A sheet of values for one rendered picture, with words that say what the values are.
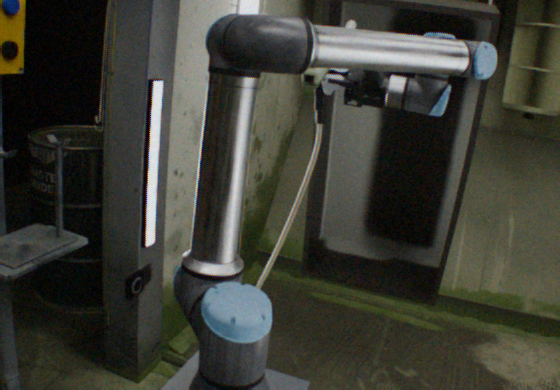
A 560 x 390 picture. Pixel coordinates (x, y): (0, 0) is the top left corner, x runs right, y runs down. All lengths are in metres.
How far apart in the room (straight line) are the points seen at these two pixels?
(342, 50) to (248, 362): 0.66
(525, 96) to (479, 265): 1.00
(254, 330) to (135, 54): 1.09
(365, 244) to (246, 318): 1.53
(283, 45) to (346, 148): 1.39
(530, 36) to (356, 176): 1.30
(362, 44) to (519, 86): 2.00
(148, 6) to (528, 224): 2.43
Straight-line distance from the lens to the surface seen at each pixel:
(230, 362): 1.06
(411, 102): 1.36
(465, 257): 3.05
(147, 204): 1.84
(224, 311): 1.02
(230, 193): 1.09
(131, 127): 1.80
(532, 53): 2.94
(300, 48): 0.94
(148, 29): 1.74
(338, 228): 2.47
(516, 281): 3.08
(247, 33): 0.95
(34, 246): 1.56
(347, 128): 2.24
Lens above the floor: 1.43
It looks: 14 degrees down
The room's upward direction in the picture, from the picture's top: 7 degrees clockwise
